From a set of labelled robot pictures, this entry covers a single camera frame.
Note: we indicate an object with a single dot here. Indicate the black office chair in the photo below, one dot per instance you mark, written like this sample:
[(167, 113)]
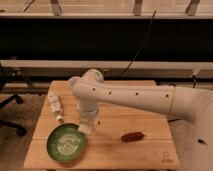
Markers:
[(20, 129)]

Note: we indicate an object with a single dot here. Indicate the brown oblong food item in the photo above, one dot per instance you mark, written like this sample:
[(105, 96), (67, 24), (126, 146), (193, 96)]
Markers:
[(132, 136)]

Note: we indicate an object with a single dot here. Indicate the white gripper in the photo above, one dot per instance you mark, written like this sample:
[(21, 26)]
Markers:
[(87, 117)]

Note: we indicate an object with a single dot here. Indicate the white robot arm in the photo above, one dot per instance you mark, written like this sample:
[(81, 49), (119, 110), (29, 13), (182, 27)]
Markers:
[(191, 104)]

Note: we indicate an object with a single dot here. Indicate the green ceramic bowl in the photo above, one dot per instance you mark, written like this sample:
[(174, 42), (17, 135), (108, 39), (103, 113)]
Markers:
[(65, 143)]

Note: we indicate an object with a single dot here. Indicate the white sponge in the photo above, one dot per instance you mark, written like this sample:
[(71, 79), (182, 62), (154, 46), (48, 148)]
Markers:
[(86, 129)]

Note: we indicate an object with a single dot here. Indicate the white tube with cap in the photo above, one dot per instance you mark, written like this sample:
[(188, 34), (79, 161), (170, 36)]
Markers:
[(56, 107)]

